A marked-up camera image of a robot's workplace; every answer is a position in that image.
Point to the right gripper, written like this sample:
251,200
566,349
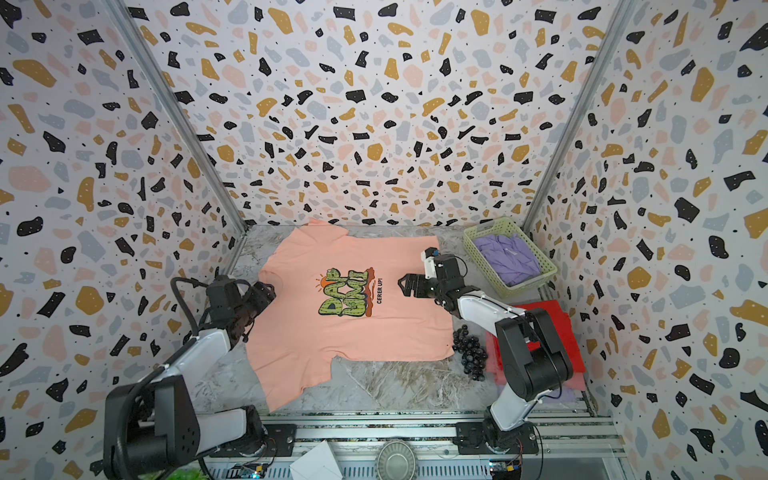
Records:
421,285

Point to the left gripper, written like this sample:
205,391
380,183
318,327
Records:
260,295

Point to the pink graphic t-shirt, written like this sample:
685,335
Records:
338,296

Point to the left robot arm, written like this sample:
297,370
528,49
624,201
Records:
151,426

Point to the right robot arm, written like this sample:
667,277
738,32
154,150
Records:
535,362

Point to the black grape bunch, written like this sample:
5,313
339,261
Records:
473,356

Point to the purple t-shirt in basket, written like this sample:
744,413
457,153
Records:
509,257

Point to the green plastic basket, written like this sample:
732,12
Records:
507,227

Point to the folded red t-shirt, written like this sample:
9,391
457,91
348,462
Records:
560,319

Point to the grey ribbed plate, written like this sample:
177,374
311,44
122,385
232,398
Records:
396,461

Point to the green artificial grass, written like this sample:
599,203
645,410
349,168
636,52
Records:
188,474

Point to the white paper sheet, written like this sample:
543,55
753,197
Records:
319,463

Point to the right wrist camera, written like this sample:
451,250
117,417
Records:
430,263

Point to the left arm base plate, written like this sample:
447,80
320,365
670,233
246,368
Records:
274,441

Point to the aluminium rail frame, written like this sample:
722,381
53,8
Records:
573,445

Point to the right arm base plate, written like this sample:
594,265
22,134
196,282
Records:
477,438

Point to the circuit board with wires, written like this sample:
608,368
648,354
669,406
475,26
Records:
252,470

